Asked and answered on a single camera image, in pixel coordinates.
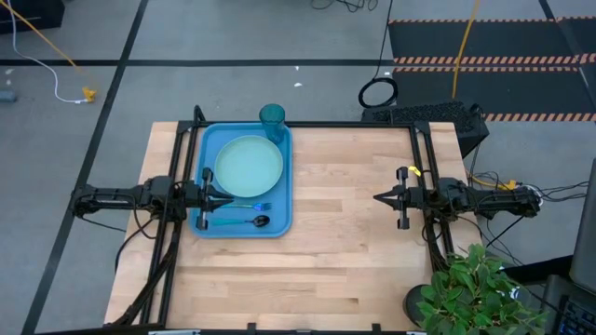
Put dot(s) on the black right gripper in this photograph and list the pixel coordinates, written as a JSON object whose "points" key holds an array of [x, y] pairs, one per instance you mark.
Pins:
{"points": [[404, 218]]}

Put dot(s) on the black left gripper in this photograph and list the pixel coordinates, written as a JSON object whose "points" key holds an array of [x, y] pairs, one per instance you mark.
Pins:
{"points": [[204, 218]]}

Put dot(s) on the pale green round plate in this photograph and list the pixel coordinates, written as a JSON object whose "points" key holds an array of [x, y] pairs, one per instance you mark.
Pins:
{"points": [[249, 165]]}

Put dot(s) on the teal translucent cup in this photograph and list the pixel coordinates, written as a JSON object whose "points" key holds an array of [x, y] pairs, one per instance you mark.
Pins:
{"points": [[272, 121]]}

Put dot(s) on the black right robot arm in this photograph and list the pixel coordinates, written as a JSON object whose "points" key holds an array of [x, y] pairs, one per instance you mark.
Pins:
{"points": [[503, 202]]}

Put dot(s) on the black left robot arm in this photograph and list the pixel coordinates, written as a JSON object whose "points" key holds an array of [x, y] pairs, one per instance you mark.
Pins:
{"points": [[112, 197]]}

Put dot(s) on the blue plastic tray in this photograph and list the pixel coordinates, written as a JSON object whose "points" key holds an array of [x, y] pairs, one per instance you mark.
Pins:
{"points": [[284, 218]]}

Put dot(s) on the yellow tag on gripper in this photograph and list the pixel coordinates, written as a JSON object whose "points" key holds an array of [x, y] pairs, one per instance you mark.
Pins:
{"points": [[414, 170]]}

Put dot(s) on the black computer tower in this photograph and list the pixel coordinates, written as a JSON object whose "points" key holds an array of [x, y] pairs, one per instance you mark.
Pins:
{"points": [[433, 114]]}

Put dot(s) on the black plant pot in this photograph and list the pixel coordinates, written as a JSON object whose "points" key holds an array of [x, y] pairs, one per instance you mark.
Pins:
{"points": [[412, 302]]}

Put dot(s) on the green leafy plant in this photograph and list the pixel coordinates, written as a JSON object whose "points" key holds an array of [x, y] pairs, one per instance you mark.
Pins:
{"points": [[470, 298]]}

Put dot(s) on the yellow plug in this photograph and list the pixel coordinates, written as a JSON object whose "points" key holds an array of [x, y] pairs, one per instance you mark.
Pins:
{"points": [[89, 95]]}

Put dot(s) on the grey panel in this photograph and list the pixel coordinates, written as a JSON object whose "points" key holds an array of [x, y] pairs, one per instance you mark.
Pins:
{"points": [[586, 232]]}

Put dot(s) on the black mat with hazard stripes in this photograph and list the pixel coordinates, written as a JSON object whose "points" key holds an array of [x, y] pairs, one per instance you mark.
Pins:
{"points": [[512, 42]]}

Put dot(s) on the black keyboard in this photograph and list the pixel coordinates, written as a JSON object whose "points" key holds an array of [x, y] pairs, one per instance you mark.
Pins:
{"points": [[579, 321]]}

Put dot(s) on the small grey-blue object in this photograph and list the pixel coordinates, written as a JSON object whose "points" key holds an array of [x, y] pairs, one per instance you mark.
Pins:
{"points": [[7, 96]]}

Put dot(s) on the black box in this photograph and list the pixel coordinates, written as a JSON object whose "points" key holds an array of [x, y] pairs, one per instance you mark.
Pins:
{"points": [[46, 9]]}

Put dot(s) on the black metal table frame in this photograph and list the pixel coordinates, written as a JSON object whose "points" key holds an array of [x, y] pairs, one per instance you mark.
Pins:
{"points": [[349, 124]]}

